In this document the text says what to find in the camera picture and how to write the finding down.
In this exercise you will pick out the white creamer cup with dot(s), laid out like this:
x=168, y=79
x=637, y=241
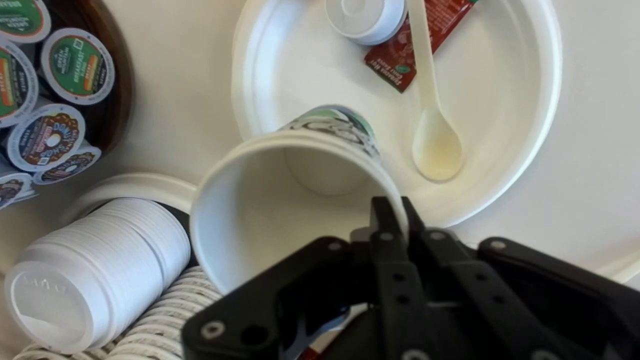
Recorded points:
x=366, y=23

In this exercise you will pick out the white plastic spoon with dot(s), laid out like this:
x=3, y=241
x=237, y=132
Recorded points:
x=436, y=147

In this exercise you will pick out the wire K-cup pod carousel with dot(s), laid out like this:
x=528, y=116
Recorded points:
x=65, y=90

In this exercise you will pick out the white cup lid stack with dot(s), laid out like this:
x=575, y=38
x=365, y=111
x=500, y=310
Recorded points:
x=86, y=282

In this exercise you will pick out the tall paper cup stack left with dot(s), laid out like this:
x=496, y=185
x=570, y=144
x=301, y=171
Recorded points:
x=157, y=332

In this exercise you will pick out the white paper plate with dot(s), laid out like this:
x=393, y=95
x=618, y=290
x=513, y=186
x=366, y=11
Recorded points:
x=498, y=79

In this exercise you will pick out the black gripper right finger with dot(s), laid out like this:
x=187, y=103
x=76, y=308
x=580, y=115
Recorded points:
x=517, y=302

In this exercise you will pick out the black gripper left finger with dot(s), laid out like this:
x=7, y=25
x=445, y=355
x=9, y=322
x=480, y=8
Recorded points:
x=326, y=300

